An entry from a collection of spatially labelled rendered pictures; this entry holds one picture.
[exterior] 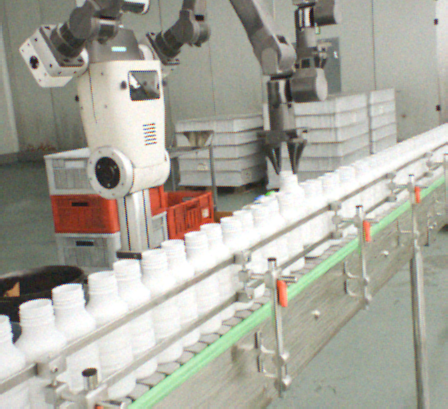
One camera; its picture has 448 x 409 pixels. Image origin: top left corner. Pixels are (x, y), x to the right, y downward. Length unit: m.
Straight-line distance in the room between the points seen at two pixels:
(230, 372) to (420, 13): 10.60
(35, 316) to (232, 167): 7.70
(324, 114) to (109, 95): 6.01
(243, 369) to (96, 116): 0.97
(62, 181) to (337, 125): 4.59
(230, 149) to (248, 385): 7.33
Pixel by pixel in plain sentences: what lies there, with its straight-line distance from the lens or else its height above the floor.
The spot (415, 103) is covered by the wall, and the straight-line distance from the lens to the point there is 11.50.
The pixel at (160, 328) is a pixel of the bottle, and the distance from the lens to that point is 0.98.
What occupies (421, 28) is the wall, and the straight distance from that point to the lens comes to 11.48.
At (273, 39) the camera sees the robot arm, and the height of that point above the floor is 1.49.
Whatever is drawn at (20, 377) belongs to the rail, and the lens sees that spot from 0.77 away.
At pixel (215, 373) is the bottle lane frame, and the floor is 0.96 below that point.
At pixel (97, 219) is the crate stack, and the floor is 0.74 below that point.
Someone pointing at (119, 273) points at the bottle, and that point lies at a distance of 0.93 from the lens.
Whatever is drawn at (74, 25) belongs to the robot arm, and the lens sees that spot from 1.69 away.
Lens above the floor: 1.40
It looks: 9 degrees down
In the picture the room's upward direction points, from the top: 5 degrees counter-clockwise
